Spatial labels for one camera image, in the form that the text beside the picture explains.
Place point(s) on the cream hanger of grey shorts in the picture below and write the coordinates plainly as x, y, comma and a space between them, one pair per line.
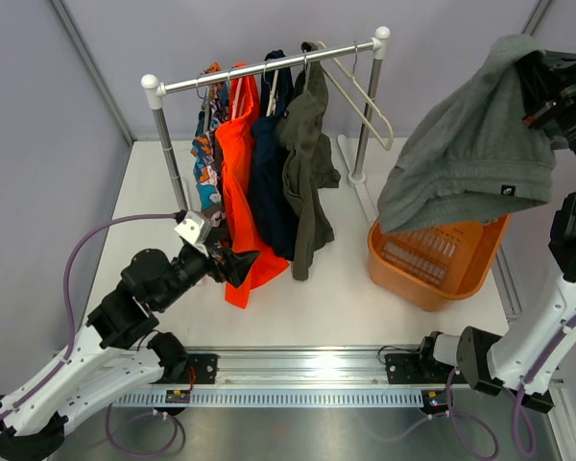
372, 117

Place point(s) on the bright orange shorts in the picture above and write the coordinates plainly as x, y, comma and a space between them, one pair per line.
237, 145

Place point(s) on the silver clothes rack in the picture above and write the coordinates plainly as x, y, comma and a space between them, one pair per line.
155, 91

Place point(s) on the hanger of orange shorts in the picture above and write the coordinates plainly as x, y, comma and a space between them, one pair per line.
236, 98

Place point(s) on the aluminium mounting rail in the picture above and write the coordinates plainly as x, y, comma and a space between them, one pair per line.
285, 367

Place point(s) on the grey shorts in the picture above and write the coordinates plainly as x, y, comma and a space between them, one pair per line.
471, 158

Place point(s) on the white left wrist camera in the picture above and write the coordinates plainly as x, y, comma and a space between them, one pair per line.
193, 228

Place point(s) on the colourful patterned shorts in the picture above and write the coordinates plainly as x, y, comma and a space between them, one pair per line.
208, 155

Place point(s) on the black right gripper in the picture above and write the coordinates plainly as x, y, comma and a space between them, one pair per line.
552, 76

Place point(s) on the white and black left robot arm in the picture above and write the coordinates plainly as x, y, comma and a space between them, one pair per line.
115, 351

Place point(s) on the hanger of navy shorts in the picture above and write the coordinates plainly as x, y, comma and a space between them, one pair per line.
272, 93

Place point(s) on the olive green shorts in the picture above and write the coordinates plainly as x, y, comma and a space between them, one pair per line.
307, 169

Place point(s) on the slotted white cable duct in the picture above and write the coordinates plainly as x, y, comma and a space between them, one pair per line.
273, 398

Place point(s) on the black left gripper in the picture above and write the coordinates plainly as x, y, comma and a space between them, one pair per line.
237, 263

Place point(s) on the orange plastic basket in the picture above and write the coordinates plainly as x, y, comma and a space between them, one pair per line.
433, 267

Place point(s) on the navy blue shorts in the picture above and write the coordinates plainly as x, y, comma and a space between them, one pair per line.
273, 216

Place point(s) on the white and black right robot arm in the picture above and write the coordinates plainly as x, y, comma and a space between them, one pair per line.
523, 360

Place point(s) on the beige hanger of olive shorts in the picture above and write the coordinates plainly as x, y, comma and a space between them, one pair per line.
305, 80

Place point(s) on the hanger of patterned shorts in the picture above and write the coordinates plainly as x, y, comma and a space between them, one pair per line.
205, 108

